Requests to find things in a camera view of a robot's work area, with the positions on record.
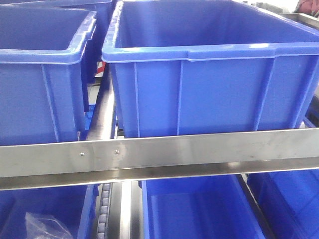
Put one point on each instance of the large blue bin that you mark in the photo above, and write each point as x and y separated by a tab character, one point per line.
47	59
208	66

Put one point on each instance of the lower blue bin right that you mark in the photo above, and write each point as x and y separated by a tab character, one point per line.
289	201

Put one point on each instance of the clear plastic bag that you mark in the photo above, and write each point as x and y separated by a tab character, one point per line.
39	226

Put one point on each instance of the stainless steel shelf rack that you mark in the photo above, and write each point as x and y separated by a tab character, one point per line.
133	159

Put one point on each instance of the large blue bin left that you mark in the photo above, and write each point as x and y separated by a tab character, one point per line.
47	59

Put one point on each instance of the large blue bin centre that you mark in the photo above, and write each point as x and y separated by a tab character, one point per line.
208	66

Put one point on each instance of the grey roller track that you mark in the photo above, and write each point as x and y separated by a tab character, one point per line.
104	208

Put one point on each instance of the lower blue bin left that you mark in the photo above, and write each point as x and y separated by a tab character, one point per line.
74	206

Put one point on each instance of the lower blue bin centre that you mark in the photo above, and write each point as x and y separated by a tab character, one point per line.
212	207

